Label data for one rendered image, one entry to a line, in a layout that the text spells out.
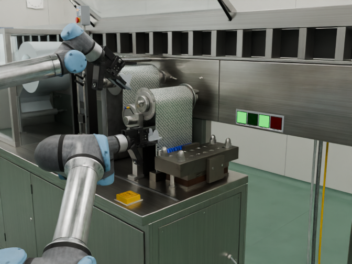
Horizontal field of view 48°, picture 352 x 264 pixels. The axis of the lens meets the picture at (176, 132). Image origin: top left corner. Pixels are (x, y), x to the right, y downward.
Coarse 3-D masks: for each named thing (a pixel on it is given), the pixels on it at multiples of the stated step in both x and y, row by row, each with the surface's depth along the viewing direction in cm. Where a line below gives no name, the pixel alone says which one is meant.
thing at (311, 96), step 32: (160, 64) 214; (192, 64) 197; (224, 64) 183; (256, 64) 170; (288, 64) 159; (320, 64) 150; (96, 96) 265; (224, 96) 186; (256, 96) 173; (288, 96) 162; (320, 96) 152; (256, 128) 176; (288, 128) 164; (320, 128) 154
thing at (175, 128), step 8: (176, 112) 183; (184, 112) 187; (160, 120) 177; (168, 120) 180; (176, 120) 184; (184, 120) 188; (160, 128) 178; (168, 128) 181; (176, 128) 185; (184, 128) 189; (160, 136) 178; (168, 136) 182; (176, 136) 186; (184, 136) 190; (160, 144) 179; (168, 144) 183; (176, 144) 186; (184, 144) 191
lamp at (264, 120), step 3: (261, 117) 172; (264, 117) 171; (267, 117) 170; (261, 120) 172; (264, 120) 171; (267, 120) 170; (261, 123) 172; (264, 123) 171; (267, 123) 170; (264, 126) 172; (267, 126) 170
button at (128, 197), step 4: (124, 192) 160; (128, 192) 160; (132, 192) 160; (116, 196) 158; (120, 196) 156; (124, 196) 155; (128, 196) 155; (132, 196) 155; (136, 196) 156; (120, 200) 156; (124, 200) 154; (128, 200) 154; (132, 200) 155; (136, 200) 156
